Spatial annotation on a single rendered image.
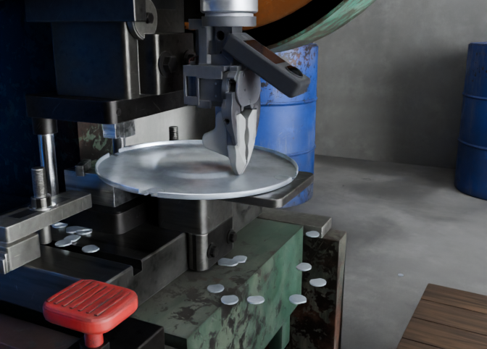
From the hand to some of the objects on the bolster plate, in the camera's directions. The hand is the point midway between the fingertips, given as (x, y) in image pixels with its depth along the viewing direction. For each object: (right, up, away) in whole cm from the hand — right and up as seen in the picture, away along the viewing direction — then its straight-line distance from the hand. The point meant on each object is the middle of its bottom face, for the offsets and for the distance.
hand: (243, 166), depth 75 cm
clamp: (-27, -10, -3) cm, 29 cm away
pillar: (-29, -5, +6) cm, 30 cm away
